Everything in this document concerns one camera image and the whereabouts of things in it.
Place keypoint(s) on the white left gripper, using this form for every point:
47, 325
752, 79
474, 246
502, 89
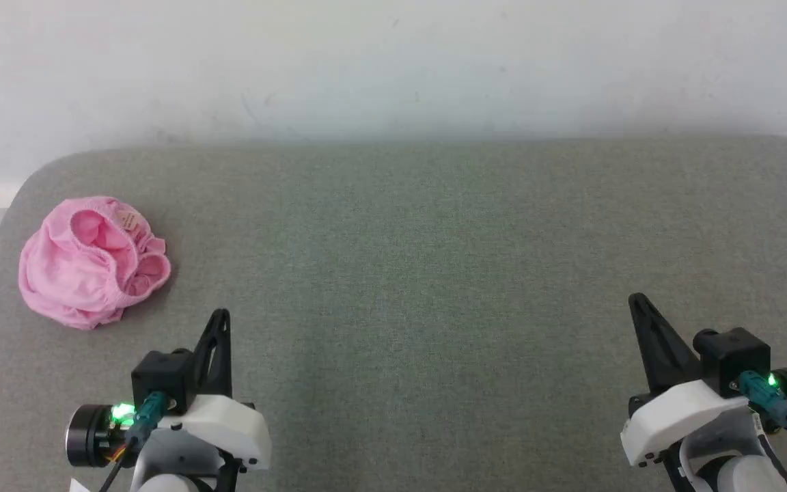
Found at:
229, 427

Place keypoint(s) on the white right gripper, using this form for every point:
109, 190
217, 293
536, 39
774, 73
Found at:
673, 413

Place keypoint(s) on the pink cloth garment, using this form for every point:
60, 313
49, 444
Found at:
72, 273

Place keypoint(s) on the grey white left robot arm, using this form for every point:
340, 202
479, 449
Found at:
89, 437

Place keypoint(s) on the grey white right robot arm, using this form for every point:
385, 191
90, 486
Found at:
742, 475

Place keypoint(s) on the grey fabric sofa seat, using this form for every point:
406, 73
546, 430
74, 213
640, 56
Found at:
400, 273

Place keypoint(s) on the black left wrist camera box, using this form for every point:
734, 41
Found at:
161, 376

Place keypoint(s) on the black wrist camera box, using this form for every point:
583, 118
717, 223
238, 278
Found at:
735, 359
161, 376

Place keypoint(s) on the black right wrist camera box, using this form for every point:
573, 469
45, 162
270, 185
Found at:
735, 359

